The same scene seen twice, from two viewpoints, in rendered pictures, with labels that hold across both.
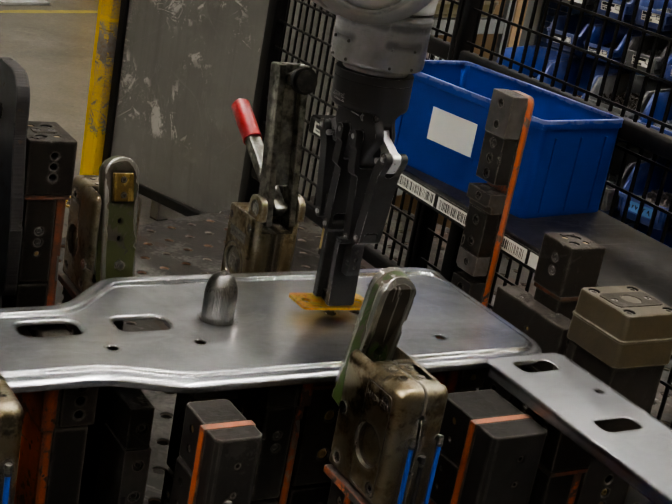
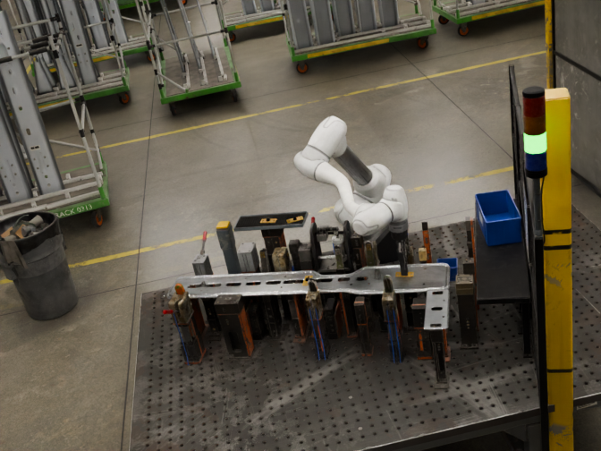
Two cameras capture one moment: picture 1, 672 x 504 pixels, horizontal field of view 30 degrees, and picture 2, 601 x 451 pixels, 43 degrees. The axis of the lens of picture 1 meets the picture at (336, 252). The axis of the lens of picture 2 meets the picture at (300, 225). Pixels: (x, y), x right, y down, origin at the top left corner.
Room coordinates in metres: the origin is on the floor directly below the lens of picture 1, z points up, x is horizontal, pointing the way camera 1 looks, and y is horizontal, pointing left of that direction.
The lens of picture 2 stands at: (-1.11, -2.00, 2.94)
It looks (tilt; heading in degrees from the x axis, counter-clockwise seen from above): 28 degrees down; 49
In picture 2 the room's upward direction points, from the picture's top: 11 degrees counter-clockwise
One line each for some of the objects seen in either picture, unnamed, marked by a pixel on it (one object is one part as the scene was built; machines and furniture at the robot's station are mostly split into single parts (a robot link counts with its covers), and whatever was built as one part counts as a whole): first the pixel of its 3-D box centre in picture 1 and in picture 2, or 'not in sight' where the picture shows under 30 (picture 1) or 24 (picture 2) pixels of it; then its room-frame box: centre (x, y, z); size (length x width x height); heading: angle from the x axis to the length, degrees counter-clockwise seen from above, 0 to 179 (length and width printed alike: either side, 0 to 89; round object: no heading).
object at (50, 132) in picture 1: (24, 317); (361, 270); (1.22, 0.31, 0.91); 0.07 x 0.05 x 0.42; 33
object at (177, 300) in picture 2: not in sight; (187, 327); (0.44, 0.77, 0.88); 0.15 x 0.11 x 0.36; 33
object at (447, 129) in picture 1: (492, 134); (497, 216); (1.70, -0.18, 1.09); 0.30 x 0.17 x 0.13; 42
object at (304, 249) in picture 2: not in sight; (311, 277); (1.07, 0.52, 0.89); 0.13 x 0.11 x 0.38; 33
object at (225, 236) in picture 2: not in sight; (232, 262); (0.93, 0.98, 0.92); 0.08 x 0.08 x 0.44; 33
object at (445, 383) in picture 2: not in sight; (439, 353); (0.94, -0.34, 0.84); 0.11 x 0.06 x 0.29; 33
